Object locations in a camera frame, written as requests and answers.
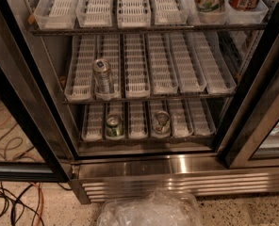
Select middle wire shelf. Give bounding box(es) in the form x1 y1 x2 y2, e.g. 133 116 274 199
62 92 236 105

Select wire shelf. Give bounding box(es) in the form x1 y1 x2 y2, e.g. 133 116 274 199
79 135 214 145
62 92 236 105
30 24 267 37

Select bottom wire shelf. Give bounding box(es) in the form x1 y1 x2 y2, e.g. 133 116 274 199
79 135 214 145

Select stainless steel fridge body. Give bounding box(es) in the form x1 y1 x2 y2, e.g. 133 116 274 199
0 0 279 205

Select left glass fridge door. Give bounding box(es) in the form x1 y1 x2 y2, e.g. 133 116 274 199
0 0 76 182

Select right glass fridge door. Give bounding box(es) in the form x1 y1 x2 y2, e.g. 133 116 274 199
222 4 279 169

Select top wire shelf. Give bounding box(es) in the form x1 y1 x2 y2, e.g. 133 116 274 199
30 24 267 37

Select clear crumpled plastic bag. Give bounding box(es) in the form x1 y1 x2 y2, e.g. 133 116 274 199
97 188 203 226

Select glass fridge door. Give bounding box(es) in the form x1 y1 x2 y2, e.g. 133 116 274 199
0 0 76 182
222 4 279 169

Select black cables on floor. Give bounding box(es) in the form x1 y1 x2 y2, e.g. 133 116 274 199
0 181 72 226

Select orange cable on floor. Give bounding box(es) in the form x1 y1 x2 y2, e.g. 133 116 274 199
29 182 45 226

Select silver blue can middle shelf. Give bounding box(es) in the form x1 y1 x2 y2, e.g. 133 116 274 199
92 58 114 94

